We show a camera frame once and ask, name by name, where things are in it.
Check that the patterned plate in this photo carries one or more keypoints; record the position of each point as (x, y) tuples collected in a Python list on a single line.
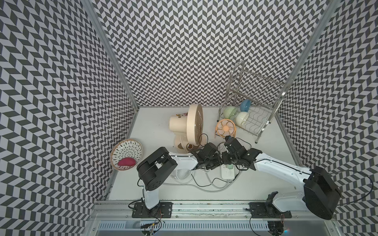
[(126, 148)]

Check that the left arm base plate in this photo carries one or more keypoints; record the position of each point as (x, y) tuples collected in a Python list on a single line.
[(162, 210)]

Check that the small white desk fan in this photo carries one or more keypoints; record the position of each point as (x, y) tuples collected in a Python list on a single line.
[(182, 176)]

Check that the large beige desk fan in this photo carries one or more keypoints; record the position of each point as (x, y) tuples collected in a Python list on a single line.
[(188, 129)]

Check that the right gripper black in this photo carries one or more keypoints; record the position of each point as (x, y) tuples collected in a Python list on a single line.
[(224, 159)]

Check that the magenta object on plate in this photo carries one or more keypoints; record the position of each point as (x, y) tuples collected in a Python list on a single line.
[(127, 161)]

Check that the metal dish rack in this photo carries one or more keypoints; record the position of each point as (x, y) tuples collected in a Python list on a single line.
[(265, 93)]

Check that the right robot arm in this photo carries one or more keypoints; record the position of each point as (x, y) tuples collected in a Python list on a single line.
[(315, 190)]

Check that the green bowl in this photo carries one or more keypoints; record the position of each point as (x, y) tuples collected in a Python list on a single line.
[(229, 112)]

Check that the blue bowl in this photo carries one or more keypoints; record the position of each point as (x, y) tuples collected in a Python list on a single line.
[(245, 105)]

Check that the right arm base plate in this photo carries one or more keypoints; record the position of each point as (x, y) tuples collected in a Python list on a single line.
[(261, 210)]

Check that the white bowl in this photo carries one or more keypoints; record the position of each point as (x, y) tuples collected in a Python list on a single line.
[(241, 118)]

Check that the small orange desk fan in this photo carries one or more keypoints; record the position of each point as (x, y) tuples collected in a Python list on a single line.
[(225, 127)]

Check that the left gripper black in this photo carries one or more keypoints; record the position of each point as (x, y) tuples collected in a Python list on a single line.
[(218, 163)]

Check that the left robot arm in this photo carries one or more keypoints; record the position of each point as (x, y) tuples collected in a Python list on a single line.
[(159, 165)]

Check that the white power strip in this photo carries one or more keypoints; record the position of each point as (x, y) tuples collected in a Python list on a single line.
[(226, 174)]

